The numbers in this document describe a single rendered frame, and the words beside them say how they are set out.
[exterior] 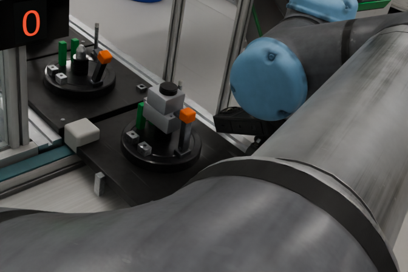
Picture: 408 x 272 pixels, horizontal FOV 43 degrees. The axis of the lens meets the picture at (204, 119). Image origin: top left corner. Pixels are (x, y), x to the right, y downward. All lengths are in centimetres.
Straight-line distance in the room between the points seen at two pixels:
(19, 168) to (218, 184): 74
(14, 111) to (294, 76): 53
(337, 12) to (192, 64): 89
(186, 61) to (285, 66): 99
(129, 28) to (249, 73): 112
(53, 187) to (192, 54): 71
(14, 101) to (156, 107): 22
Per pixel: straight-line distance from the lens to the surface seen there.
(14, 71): 84
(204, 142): 94
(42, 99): 102
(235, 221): 16
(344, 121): 25
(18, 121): 90
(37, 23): 77
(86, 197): 89
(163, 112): 84
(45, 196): 89
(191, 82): 134
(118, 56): 121
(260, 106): 49
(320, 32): 49
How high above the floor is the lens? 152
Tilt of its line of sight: 33 degrees down
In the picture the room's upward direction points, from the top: 11 degrees clockwise
